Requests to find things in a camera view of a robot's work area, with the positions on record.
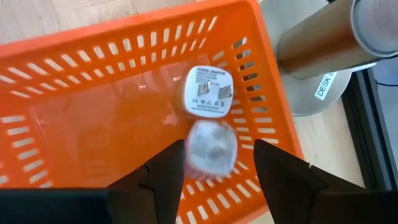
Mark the black aluminium table frame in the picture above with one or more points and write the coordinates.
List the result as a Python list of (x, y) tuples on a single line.
[(373, 130)]

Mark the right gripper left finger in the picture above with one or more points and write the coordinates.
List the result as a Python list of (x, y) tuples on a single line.
[(161, 186)]

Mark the orange plastic basket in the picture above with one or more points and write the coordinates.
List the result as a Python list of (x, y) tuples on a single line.
[(93, 93)]

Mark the white power adapter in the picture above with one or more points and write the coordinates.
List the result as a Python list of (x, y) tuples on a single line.
[(206, 93)]

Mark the white desk lamp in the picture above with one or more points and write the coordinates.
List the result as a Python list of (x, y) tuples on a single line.
[(317, 46)]

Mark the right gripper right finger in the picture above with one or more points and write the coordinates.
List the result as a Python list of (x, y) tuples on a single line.
[(286, 186)]

